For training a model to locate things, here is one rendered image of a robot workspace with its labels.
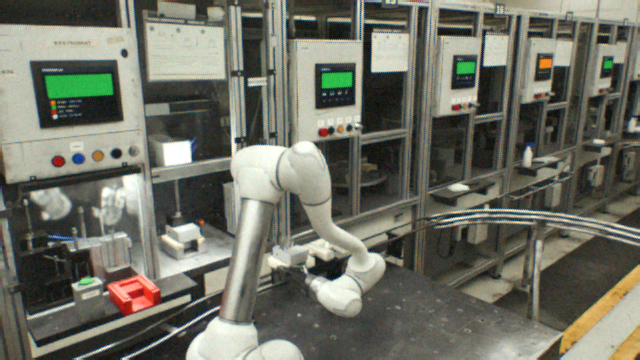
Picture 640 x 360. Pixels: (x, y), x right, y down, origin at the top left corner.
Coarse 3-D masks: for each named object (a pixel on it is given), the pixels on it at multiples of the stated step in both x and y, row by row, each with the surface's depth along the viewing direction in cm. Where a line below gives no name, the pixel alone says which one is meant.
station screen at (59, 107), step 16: (112, 80) 155; (48, 96) 144; (80, 96) 150; (96, 96) 153; (112, 96) 156; (48, 112) 145; (64, 112) 147; (80, 112) 150; (96, 112) 154; (112, 112) 157
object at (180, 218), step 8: (176, 184) 202; (176, 192) 203; (176, 200) 204; (176, 208) 205; (168, 216) 205; (176, 216) 204; (184, 216) 205; (168, 224) 206; (176, 224) 204; (184, 224) 206
